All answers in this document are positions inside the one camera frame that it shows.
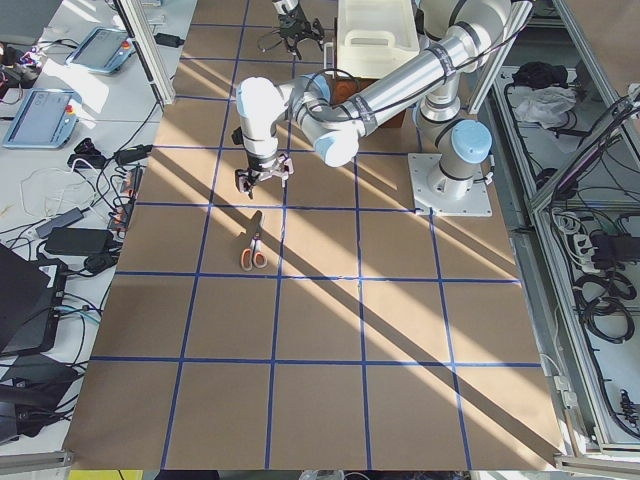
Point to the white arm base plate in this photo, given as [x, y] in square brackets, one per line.
[437, 194]

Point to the grey orange scissors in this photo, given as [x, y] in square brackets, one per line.
[252, 256]

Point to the blue teach pendant near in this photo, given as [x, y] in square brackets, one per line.
[45, 119]

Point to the blue teach pendant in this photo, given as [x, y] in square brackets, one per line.
[104, 51]
[45, 119]

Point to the black laptop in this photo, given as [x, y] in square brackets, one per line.
[31, 292]

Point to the black power adapter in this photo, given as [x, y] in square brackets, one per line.
[78, 241]

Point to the blue teach pendant far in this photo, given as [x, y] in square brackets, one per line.
[104, 51]

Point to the white plastic bin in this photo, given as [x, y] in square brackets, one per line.
[375, 37]

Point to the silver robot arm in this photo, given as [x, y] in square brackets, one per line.
[283, 7]
[460, 37]

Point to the aluminium frame post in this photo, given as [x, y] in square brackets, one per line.
[135, 22]

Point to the white drawer handle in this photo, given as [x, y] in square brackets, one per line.
[328, 56]

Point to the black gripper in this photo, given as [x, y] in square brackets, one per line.
[260, 168]
[289, 25]

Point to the black white cloth pile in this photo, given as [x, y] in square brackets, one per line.
[550, 100]

